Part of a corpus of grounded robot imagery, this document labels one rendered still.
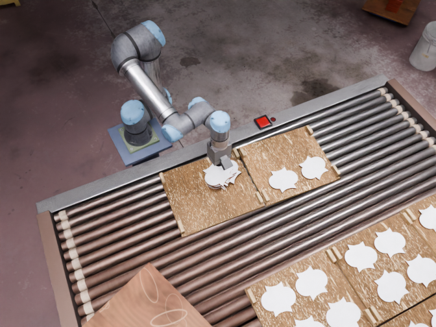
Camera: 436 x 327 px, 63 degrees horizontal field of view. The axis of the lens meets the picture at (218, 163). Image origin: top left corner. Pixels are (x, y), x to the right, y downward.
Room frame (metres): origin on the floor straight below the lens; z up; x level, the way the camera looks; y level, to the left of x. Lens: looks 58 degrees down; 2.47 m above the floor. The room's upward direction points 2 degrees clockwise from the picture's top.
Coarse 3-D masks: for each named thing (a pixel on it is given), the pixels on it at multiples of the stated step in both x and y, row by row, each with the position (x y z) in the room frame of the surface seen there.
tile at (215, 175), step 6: (210, 168) 0.87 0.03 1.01; (216, 168) 0.88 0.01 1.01; (222, 168) 0.88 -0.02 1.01; (228, 168) 0.88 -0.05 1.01; (210, 174) 0.84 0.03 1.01; (216, 174) 0.84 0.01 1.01; (222, 174) 0.85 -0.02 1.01; (228, 174) 0.85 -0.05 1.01; (210, 180) 0.81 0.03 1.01; (216, 180) 0.81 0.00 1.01; (222, 180) 0.81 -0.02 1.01; (222, 186) 0.78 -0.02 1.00
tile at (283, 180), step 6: (276, 174) 0.89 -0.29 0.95; (282, 174) 0.89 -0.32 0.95; (288, 174) 0.90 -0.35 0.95; (294, 174) 0.90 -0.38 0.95; (270, 180) 0.85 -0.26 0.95; (276, 180) 0.86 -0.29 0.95; (282, 180) 0.86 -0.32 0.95; (288, 180) 0.86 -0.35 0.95; (294, 180) 0.86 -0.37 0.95; (276, 186) 0.82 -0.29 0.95; (282, 186) 0.82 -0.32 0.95; (288, 186) 0.83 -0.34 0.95; (294, 186) 0.83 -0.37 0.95; (282, 192) 0.79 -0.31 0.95
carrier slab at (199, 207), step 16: (208, 160) 0.96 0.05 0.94; (240, 160) 0.97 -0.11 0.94; (176, 176) 0.86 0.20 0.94; (192, 176) 0.87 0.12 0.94; (240, 176) 0.88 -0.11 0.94; (176, 192) 0.78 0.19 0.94; (192, 192) 0.78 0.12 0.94; (208, 192) 0.78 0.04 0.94; (224, 192) 0.79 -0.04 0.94; (240, 192) 0.79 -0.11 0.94; (176, 208) 0.69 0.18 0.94; (192, 208) 0.70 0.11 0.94; (208, 208) 0.70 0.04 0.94; (224, 208) 0.70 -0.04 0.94; (240, 208) 0.71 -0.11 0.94; (256, 208) 0.71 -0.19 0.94; (192, 224) 0.62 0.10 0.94; (208, 224) 0.62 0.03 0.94
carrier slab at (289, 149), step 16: (304, 128) 1.19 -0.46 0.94; (256, 144) 1.07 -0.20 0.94; (272, 144) 1.08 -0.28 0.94; (288, 144) 1.08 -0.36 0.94; (304, 144) 1.09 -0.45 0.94; (256, 160) 0.97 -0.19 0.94; (272, 160) 0.98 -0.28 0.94; (288, 160) 0.98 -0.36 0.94; (304, 160) 0.99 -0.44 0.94; (256, 176) 0.88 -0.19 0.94; (336, 176) 0.90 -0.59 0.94; (272, 192) 0.80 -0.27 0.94; (288, 192) 0.80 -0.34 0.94; (304, 192) 0.81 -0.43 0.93
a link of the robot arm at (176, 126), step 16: (112, 48) 1.10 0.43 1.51; (128, 48) 1.10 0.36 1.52; (128, 64) 1.03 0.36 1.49; (128, 80) 1.00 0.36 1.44; (144, 80) 0.98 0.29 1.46; (144, 96) 0.93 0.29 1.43; (160, 96) 0.93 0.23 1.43; (160, 112) 0.87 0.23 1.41; (176, 112) 0.88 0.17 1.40; (176, 128) 0.81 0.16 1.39; (192, 128) 0.84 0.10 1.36
